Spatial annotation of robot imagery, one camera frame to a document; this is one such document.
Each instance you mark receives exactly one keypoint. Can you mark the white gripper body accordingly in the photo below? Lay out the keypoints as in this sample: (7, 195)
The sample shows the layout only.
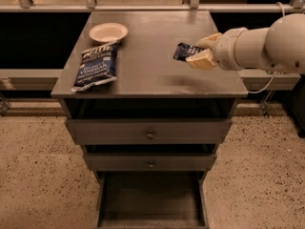
(224, 50)

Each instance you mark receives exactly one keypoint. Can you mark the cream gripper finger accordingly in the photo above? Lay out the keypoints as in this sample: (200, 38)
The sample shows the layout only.
(209, 41)
(203, 60)

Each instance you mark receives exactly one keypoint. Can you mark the dark blue rxbar wrapper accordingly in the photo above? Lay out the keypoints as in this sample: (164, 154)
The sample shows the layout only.
(184, 50)

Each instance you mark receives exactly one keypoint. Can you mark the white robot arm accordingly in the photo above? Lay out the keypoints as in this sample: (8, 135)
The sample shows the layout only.
(278, 49)

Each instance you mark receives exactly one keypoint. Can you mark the grey wooden drawer cabinet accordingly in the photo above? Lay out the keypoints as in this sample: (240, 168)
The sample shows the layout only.
(150, 84)

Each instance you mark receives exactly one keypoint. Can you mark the grey top drawer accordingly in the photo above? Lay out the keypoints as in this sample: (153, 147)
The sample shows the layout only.
(123, 131)

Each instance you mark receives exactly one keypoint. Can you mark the grey middle drawer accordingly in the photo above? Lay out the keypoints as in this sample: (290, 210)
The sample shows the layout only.
(139, 162)

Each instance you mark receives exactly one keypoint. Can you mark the grey open bottom drawer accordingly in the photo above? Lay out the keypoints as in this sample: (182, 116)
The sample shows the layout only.
(151, 200)

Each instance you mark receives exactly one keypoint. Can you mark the round brass top knob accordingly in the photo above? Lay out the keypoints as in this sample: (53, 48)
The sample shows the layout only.
(150, 134)

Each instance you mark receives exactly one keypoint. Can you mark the round brass knob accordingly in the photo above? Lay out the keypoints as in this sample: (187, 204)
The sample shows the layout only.
(150, 134)
(150, 164)

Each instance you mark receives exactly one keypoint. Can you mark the white paper bowl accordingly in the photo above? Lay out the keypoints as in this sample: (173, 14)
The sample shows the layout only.
(108, 32)

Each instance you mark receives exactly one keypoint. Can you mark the blue salt vinegar chips bag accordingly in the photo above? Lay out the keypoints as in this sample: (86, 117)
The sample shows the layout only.
(97, 67)

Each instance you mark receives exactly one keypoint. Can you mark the round brass middle knob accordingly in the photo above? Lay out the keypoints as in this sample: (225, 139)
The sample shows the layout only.
(150, 164)

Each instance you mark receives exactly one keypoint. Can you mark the metal railing frame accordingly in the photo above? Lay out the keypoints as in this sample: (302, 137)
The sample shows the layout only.
(152, 4)

